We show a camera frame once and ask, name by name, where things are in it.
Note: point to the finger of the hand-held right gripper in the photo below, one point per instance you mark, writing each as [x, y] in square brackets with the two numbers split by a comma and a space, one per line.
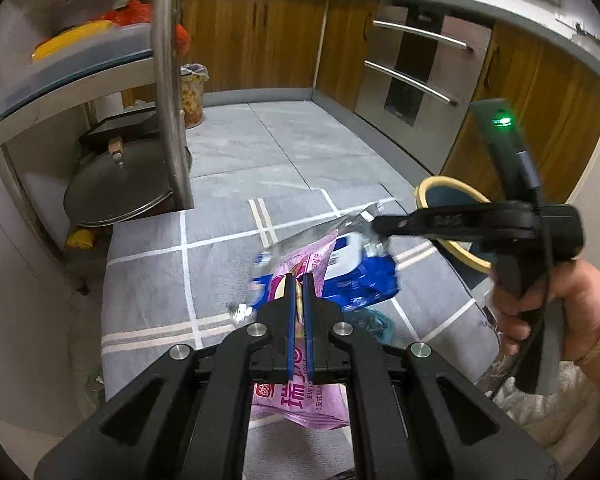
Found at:
[430, 222]

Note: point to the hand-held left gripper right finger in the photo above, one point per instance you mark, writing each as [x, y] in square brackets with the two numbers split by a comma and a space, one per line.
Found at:
[308, 320]

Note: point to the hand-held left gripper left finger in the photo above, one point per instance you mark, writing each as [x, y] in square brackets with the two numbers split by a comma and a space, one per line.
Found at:
[291, 320]

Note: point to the dark bin with beige rim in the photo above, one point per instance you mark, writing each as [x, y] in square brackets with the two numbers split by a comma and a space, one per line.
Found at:
[450, 195]

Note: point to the blue snack packet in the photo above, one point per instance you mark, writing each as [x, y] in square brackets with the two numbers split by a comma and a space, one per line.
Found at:
[365, 280]

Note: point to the pink snack packet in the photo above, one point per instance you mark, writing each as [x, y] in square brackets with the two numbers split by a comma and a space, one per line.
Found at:
[300, 405]

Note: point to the person's right hand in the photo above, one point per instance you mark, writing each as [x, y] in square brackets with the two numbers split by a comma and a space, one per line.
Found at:
[580, 305]

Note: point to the crumpled silver foil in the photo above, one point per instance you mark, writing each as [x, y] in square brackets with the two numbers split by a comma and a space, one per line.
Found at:
[241, 312]

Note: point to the teal crumpled wrapper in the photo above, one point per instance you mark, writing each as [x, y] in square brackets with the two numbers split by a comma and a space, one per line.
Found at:
[375, 325]

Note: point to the grey mat with white lines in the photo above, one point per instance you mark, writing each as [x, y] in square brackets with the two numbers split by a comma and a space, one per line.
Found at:
[215, 280]

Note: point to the stainless steel oven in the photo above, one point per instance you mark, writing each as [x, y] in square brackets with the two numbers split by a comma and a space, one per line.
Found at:
[420, 85]

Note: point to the steel pot lid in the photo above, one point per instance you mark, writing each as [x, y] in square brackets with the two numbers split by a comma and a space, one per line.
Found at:
[115, 190]

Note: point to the grey kitchen countertop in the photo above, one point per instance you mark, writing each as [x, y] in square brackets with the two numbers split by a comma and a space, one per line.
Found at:
[480, 2]

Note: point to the yellow object under rack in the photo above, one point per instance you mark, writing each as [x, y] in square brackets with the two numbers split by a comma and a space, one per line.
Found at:
[79, 239]

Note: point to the yellow patterned waste bin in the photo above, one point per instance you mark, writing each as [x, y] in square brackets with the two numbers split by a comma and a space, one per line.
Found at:
[192, 100]

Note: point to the wooden kitchen cabinets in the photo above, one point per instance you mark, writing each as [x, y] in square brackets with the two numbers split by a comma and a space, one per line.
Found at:
[260, 45]

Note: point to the metal shelf rack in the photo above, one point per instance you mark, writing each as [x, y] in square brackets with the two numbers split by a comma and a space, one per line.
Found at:
[167, 85]

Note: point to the grey box with yellow lid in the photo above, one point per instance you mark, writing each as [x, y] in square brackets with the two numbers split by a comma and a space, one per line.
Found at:
[80, 70]

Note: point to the large orange plastic bag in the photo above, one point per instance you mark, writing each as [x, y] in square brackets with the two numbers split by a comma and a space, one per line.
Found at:
[140, 12]

